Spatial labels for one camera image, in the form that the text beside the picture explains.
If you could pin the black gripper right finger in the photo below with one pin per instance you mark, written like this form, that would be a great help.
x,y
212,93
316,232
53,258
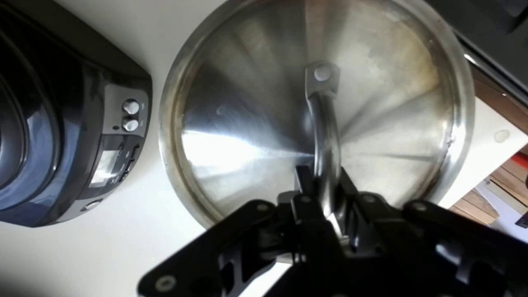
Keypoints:
x,y
440,248

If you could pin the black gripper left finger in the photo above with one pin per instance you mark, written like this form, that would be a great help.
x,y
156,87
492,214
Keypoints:
x,y
220,253

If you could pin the black countertop cooker appliance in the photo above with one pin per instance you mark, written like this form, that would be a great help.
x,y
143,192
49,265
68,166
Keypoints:
x,y
55,110

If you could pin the stainless steel pot lid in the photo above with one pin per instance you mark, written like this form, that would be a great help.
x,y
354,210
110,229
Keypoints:
x,y
248,110

